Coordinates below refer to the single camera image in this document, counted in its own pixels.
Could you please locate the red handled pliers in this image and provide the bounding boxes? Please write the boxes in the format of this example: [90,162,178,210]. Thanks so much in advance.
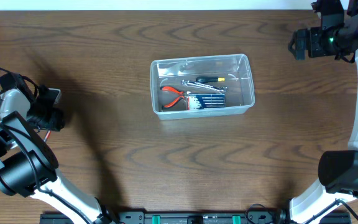
[160,86,191,110]

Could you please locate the black yellow screwdriver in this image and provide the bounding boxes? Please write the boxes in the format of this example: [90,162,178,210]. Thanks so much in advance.
[196,77,225,83]

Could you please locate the blue precision screwdriver set case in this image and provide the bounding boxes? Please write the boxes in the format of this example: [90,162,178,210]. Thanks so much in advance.
[186,94,226,110]

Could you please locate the silver combination wrench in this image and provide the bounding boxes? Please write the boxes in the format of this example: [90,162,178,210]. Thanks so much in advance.
[181,80,228,93]

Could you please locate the small claw hammer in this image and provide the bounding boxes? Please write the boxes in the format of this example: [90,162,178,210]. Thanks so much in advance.
[44,130,52,142]

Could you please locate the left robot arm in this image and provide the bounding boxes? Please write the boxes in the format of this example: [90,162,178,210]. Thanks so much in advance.
[0,72,119,223]

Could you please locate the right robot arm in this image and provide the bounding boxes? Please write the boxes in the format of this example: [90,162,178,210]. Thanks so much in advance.
[274,0,358,223]

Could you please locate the clear plastic container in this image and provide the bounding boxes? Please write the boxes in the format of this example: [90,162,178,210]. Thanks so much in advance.
[150,54,255,120]

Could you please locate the black mounting rail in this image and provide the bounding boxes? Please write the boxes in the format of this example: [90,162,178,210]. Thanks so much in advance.
[39,210,352,224]

